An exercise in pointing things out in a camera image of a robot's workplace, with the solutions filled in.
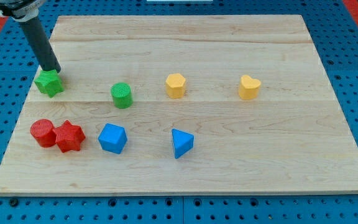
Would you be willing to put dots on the green circle block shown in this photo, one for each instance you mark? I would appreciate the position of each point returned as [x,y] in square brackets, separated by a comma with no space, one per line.
[121,95]

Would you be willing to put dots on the yellow heart block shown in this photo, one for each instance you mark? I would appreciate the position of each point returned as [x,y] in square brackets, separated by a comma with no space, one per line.
[248,87]

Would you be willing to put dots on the red star block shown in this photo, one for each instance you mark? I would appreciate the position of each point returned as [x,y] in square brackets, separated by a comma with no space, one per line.
[69,137]

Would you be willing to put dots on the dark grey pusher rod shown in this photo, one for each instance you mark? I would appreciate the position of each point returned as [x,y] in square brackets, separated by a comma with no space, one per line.
[39,43]

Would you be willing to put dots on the wooden board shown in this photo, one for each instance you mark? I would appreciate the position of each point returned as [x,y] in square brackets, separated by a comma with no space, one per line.
[293,139]

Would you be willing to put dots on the green star block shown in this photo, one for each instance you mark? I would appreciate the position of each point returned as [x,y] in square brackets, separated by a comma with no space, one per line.
[49,83]

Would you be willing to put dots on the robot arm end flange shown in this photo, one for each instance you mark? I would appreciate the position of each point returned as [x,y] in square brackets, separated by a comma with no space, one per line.
[20,10]

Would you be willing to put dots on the red circle block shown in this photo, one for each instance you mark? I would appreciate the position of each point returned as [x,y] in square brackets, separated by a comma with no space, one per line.
[42,131]

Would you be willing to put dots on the blue triangle block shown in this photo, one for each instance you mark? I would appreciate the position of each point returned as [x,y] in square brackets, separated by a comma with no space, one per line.
[182,142]

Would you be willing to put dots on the blue cube block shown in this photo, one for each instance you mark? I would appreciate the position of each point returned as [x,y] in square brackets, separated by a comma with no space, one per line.
[113,138]

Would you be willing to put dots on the yellow hexagon block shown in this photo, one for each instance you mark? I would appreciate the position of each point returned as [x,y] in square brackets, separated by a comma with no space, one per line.
[175,85]

